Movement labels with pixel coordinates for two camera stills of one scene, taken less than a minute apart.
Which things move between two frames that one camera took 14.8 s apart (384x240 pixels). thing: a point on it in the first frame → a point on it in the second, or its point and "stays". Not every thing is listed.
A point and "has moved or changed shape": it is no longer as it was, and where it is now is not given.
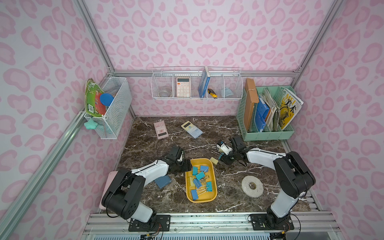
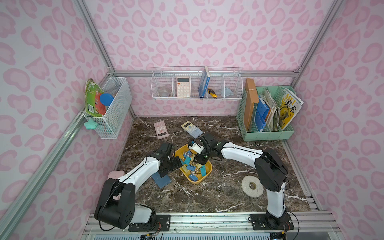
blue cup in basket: (228, 92) stays
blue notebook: (163, 181) stays
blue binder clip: (197, 183) has moved or changed shape
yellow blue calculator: (194, 131) stays
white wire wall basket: (196, 83) stays
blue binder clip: (204, 168) → (188, 153)
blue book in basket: (204, 82) stays
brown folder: (251, 98) stays
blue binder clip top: (194, 194) → (193, 177)
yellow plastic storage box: (200, 182) has moved or changed shape
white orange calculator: (183, 87) stays
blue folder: (261, 114) stays
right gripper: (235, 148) → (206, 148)
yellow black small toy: (212, 93) stays
